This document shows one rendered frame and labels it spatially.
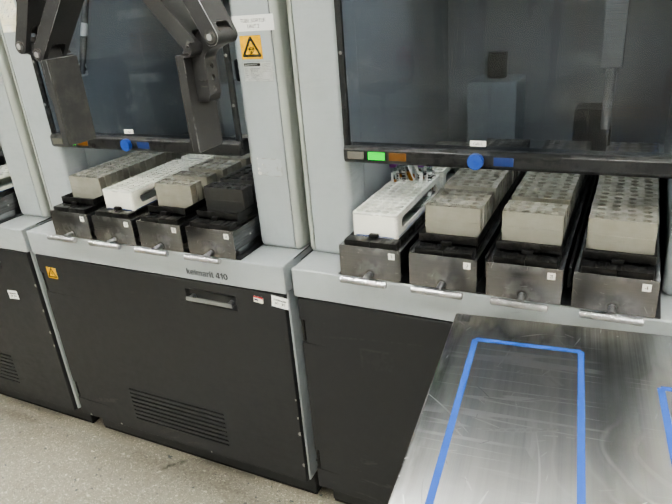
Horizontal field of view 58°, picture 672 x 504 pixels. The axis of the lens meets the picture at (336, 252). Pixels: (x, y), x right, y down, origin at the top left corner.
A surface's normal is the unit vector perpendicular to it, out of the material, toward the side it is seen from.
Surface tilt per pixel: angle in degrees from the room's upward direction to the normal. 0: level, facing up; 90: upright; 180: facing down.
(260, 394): 90
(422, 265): 90
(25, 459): 0
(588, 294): 90
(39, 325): 90
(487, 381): 0
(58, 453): 0
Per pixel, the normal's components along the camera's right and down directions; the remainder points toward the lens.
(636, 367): -0.07, -0.91
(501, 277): -0.43, 0.40
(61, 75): 0.90, 0.11
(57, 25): 0.74, 0.67
